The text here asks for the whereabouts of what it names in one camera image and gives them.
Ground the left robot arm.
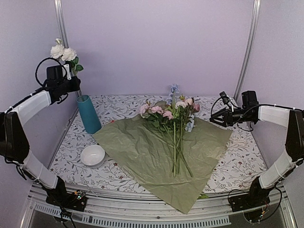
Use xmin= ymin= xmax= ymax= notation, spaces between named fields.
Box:
xmin=0 ymin=76 xmax=81 ymax=206

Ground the black right camera cable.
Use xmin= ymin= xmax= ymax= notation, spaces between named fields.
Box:
xmin=210 ymin=96 xmax=255 ymax=133

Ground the blue flower stem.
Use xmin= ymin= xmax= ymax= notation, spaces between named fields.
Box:
xmin=166 ymin=84 xmax=180 ymax=177

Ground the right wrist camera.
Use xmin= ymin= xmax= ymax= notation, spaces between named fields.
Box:
xmin=219 ymin=91 xmax=234 ymax=111

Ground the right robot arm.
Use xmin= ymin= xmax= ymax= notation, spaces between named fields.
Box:
xmin=209 ymin=91 xmax=304 ymax=207

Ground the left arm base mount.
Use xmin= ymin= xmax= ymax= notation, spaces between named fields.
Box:
xmin=46 ymin=189 xmax=87 ymax=212

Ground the white bowl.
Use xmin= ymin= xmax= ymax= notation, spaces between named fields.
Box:
xmin=80 ymin=145 xmax=105 ymax=168

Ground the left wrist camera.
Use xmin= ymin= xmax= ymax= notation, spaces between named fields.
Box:
xmin=47 ymin=64 xmax=72 ymax=80

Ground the green tissue paper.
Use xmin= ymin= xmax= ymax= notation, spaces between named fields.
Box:
xmin=94 ymin=116 xmax=232 ymax=214

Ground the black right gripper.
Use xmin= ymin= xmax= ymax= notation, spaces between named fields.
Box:
xmin=210 ymin=107 xmax=254 ymax=127

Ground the bunch of mixed flowers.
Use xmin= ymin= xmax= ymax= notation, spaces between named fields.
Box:
xmin=139 ymin=84 xmax=200 ymax=177

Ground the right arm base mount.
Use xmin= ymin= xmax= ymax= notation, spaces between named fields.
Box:
xmin=228 ymin=190 xmax=270 ymax=212

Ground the black camera cable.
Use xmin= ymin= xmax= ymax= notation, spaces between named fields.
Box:
xmin=35 ymin=57 xmax=68 ymax=88
xmin=210 ymin=96 xmax=255 ymax=133

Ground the teal cylindrical vase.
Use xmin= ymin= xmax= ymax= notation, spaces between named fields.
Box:
xmin=76 ymin=95 xmax=102 ymax=134

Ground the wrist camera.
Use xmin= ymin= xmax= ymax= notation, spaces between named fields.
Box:
xmin=47 ymin=64 xmax=72 ymax=80
xmin=219 ymin=91 xmax=234 ymax=111

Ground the floral patterned table mat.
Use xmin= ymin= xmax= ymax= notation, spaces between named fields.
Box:
xmin=49 ymin=95 xmax=266 ymax=193

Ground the black left camera cable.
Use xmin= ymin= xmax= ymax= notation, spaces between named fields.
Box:
xmin=35 ymin=57 xmax=68 ymax=88

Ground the right aluminium frame post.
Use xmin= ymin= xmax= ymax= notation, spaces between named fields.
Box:
xmin=234 ymin=0 xmax=261 ymax=101

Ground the white flower stem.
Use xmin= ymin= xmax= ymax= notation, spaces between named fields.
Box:
xmin=47 ymin=38 xmax=84 ymax=101

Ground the beige printed ribbon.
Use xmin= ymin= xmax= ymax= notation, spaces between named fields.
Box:
xmin=230 ymin=138 xmax=247 ymax=145

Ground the aluminium front rail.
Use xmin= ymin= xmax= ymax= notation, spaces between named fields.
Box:
xmin=21 ymin=184 xmax=300 ymax=228

